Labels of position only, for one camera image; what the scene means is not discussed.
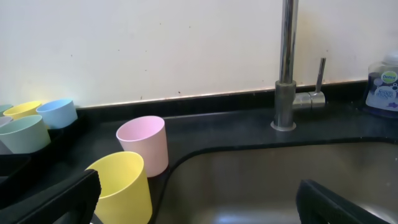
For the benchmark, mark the yellow cup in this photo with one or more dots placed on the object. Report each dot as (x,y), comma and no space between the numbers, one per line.
(124,193)
(23,109)

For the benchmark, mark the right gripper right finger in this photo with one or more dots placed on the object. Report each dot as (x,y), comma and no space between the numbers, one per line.
(323,205)

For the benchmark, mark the black tray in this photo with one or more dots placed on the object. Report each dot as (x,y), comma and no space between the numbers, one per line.
(18,168)

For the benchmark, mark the blue cup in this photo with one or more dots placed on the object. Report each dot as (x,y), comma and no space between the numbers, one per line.
(59,115)

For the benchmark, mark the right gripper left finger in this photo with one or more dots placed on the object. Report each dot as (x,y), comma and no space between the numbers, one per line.
(62,202)

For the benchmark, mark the steel sink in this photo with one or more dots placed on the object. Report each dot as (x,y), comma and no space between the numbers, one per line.
(248,180)

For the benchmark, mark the blue soap bottle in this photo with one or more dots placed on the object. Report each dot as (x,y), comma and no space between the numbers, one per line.
(382,90)

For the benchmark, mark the steel tap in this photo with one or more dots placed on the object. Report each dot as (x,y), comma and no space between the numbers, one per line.
(287,46)

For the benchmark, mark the grey cup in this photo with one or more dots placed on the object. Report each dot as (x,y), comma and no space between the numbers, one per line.
(3,120)

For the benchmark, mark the pink cup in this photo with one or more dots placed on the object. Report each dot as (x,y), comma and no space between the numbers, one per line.
(146,146)

